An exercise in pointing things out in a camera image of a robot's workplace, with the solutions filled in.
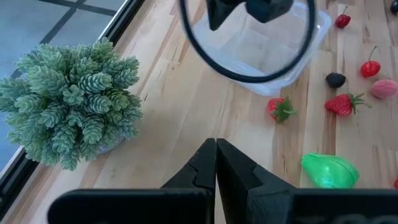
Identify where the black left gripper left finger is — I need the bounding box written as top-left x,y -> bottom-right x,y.
47,138 -> 217,224

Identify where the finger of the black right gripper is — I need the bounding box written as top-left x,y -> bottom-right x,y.
206,0 -> 249,32
244,0 -> 295,24

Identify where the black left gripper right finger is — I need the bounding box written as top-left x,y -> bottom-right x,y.
216,138 -> 398,224

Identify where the dark red toy cherry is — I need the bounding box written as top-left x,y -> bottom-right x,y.
335,5 -> 352,29

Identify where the green ball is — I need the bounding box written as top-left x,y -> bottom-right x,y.
300,152 -> 361,190

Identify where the bumpy black toy blackberry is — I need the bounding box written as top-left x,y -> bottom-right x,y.
325,72 -> 347,89

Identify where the bright red toy cherry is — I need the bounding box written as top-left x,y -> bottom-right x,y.
359,45 -> 382,78

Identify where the clear plastic tupperware container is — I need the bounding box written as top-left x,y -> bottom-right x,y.
186,0 -> 332,96

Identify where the green artificial potted plant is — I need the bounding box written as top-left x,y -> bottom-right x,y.
0,37 -> 144,171

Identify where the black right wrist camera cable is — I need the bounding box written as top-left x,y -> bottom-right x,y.
179,0 -> 317,84

